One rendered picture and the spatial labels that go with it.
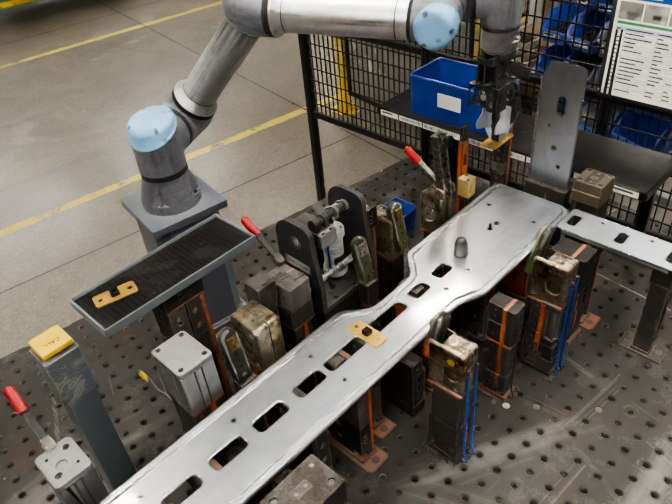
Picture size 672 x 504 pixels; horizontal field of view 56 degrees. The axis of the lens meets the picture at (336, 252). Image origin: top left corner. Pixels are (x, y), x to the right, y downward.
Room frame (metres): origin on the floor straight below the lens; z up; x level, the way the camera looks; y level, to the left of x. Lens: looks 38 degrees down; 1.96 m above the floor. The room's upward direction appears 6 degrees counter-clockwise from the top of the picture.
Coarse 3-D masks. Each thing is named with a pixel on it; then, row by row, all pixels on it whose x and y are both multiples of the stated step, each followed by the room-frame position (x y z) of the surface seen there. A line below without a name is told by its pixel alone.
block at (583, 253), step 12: (564, 240) 1.19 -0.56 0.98; (564, 252) 1.15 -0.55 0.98; (576, 252) 1.14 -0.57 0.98; (588, 252) 1.14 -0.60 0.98; (588, 264) 1.12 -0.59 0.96; (588, 276) 1.13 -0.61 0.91; (576, 300) 1.12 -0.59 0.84; (564, 312) 1.12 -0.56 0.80; (576, 312) 1.12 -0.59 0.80; (576, 324) 1.14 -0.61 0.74; (576, 336) 1.13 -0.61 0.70
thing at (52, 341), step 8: (56, 328) 0.87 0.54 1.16; (40, 336) 0.85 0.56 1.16; (48, 336) 0.85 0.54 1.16; (56, 336) 0.85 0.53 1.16; (64, 336) 0.85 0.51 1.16; (32, 344) 0.83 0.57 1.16; (40, 344) 0.83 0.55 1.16; (48, 344) 0.83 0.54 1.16; (56, 344) 0.83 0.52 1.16; (64, 344) 0.83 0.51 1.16; (40, 352) 0.81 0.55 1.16; (48, 352) 0.81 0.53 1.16; (56, 352) 0.82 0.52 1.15
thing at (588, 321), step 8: (600, 248) 1.18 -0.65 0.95; (600, 256) 1.20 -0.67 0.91; (592, 272) 1.18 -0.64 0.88; (592, 280) 1.19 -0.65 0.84; (592, 288) 1.20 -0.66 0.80; (584, 296) 1.18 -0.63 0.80; (584, 304) 1.17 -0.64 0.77; (584, 312) 1.18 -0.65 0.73; (584, 320) 1.18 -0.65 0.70; (592, 320) 1.18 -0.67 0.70; (584, 328) 1.15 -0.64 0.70; (592, 328) 1.15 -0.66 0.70
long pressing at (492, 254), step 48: (432, 240) 1.22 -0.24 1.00; (480, 240) 1.20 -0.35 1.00; (528, 240) 1.18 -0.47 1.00; (432, 288) 1.05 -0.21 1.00; (480, 288) 1.03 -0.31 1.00; (336, 336) 0.93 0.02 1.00; (288, 384) 0.81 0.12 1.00; (336, 384) 0.80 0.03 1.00; (192, 432) 0.72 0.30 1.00; (240, 432) 0.71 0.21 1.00; (288, 432) 0.70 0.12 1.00; (144, 480) 0.63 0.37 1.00; (240, 480) 0.61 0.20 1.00
